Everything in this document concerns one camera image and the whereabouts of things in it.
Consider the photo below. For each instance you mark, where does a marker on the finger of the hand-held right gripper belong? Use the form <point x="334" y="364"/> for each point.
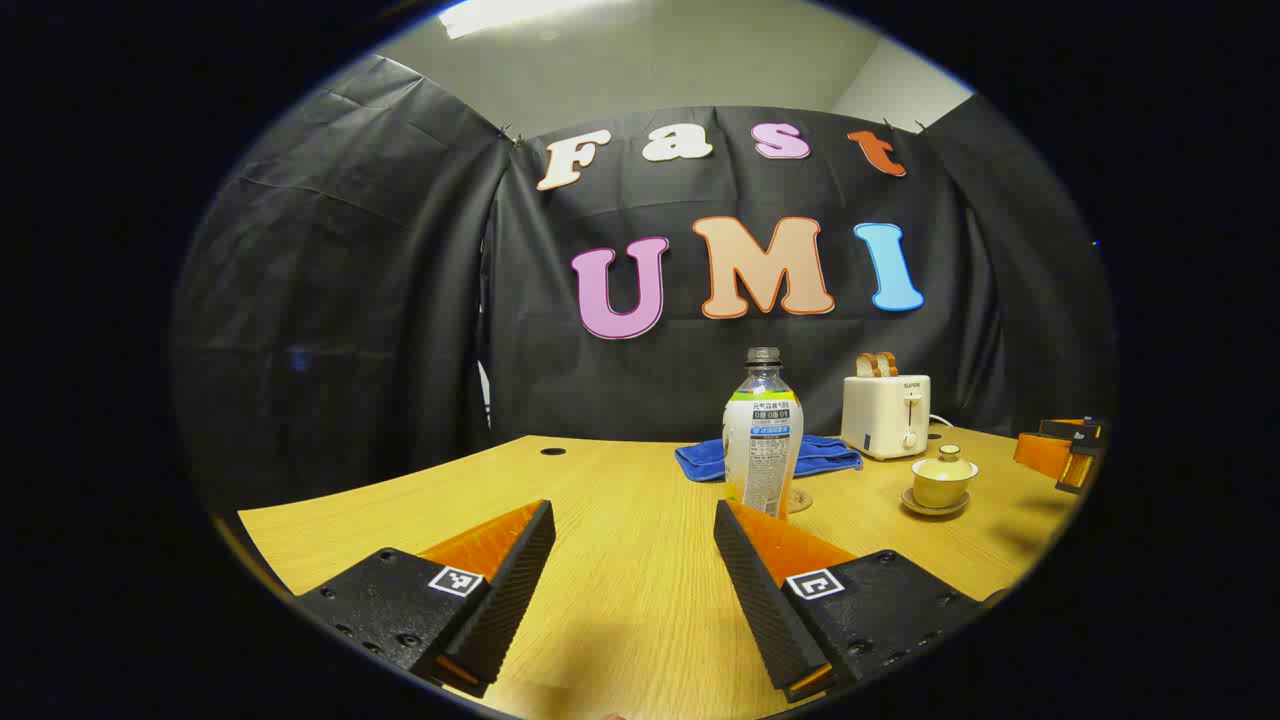
<point x="1042" y="455"/>
<point x="1075" y="429"/>

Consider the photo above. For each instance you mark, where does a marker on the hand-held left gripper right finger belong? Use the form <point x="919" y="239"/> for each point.
<point x="760" y="590"/>

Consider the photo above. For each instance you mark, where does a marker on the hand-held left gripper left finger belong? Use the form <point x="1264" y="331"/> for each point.
<point x="515" y="580"/>

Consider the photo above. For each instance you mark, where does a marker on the cream teacup lid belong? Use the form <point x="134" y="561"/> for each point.
<point x="945" y="466"/>

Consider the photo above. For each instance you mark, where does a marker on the cream ceramic teacup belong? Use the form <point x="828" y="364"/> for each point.
<point x="940" y="490"/>

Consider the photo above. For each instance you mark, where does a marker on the clear plastic water bottle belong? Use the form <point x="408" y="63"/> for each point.
<point x="762" y="440"/>

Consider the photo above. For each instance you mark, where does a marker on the cream ceramic saucer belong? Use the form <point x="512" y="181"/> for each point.
<point x="935" y="510"/>

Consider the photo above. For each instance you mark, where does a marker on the blue folded towel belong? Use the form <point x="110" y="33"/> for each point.
<point x="830" y="455"/>

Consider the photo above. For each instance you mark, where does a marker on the white toaster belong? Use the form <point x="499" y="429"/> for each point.
<point x="885" y="415"/>

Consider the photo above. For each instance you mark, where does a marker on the toast bread slice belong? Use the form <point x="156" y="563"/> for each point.
<point x="867" y="366"/>
<point x="888" y="364"/>

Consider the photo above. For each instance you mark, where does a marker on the black backdrop cloth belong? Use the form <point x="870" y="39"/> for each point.
<point x="350" y="300"/>

